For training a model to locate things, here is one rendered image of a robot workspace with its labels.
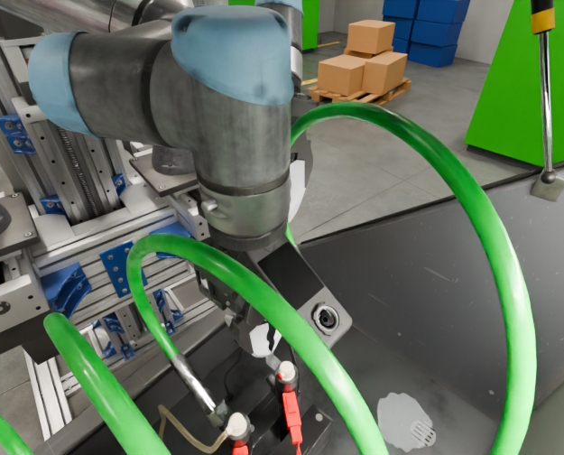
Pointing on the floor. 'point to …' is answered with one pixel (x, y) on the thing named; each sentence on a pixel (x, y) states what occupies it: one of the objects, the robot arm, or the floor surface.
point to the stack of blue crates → (426, 29)
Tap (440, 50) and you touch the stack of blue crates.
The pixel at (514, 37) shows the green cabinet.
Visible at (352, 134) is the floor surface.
